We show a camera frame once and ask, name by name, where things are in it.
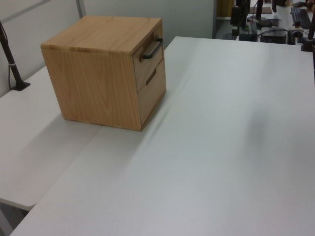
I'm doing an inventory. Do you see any wooden drawer with black handle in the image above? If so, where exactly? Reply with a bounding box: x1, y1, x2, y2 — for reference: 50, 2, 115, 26
132, 26, 165, 94

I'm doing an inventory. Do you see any dark pole with table clamp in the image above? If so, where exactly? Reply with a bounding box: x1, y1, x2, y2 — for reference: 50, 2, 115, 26
300, 0, 315, 53

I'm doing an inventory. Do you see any brown desk mat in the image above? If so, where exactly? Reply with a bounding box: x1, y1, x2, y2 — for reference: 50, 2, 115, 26
250, 6, 273, 15

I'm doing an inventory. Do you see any dark robot gripper body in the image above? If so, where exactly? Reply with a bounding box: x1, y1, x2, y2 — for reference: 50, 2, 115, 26
230, 0, 248, 26

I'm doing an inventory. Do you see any dark camera pole with base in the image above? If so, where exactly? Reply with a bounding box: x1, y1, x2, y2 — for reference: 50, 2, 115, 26
0, 21, 32, 92

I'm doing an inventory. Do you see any wooden drawer cabinet box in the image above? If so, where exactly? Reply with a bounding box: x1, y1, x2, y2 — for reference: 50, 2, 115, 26
40, 15, 167, 133

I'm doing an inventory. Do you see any dark stand with round base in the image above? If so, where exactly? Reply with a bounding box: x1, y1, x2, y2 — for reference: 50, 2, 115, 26
247, 0, 272, 28

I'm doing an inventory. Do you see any black computer keyboard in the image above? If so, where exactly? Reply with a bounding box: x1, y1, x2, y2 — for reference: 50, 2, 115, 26
290, 6, 312, 29

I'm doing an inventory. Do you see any black metal drawer handle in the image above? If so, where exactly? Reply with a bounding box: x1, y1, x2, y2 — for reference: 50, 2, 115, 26
141, 37, 163, 60

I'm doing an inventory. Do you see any black electronics box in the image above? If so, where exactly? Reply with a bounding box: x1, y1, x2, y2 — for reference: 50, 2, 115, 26
260, 29, 289, 45

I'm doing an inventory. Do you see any wooden background cabinet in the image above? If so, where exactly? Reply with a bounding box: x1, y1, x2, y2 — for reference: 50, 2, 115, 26
216, 0, 235, 18

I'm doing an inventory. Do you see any wooden drawer with cutout grip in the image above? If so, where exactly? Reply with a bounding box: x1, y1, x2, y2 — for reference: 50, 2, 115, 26
136, 59, 167, 130

